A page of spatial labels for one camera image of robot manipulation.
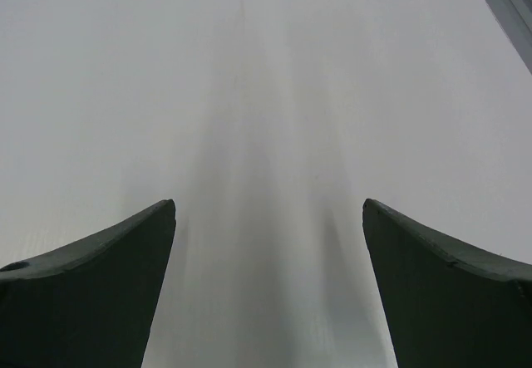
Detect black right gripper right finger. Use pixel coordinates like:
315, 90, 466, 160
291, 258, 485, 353
362, 199, 531, 367

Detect aluminium frame rail right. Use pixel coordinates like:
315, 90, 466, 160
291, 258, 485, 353
485, 0, 531, 71

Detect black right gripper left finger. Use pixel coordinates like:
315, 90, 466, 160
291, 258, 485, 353
1, 199, 176, 367

